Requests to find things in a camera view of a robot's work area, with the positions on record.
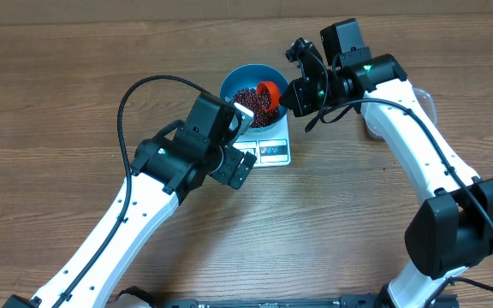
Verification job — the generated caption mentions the blue plastic bowl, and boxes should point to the blue plastic bowl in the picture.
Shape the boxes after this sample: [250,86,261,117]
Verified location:
[220,64,288,120]

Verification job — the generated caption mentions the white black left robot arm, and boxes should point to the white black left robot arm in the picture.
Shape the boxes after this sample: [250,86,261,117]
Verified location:
[5,119,256,307]

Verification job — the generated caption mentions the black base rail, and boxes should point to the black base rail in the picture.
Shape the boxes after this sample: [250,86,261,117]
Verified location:
[113,281,460,308]

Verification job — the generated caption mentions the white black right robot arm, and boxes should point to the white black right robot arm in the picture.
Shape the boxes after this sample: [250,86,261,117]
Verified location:
[280,19,493,307]

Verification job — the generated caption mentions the red plastic scoop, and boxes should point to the red plastic scoop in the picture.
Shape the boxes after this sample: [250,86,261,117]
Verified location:
[256,80,281,112]

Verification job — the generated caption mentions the clear plastic food container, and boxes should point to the clear plastic food container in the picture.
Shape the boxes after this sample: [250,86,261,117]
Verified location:
[365,87,438,140]

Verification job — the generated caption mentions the white digital kitchen scale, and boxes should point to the white digital kitchen scale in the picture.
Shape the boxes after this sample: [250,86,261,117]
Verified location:
[234,115,292,168]

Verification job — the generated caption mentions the red beans in bowl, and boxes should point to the red beans in bowl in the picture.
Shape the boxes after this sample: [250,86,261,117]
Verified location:
[233,88,280,128]

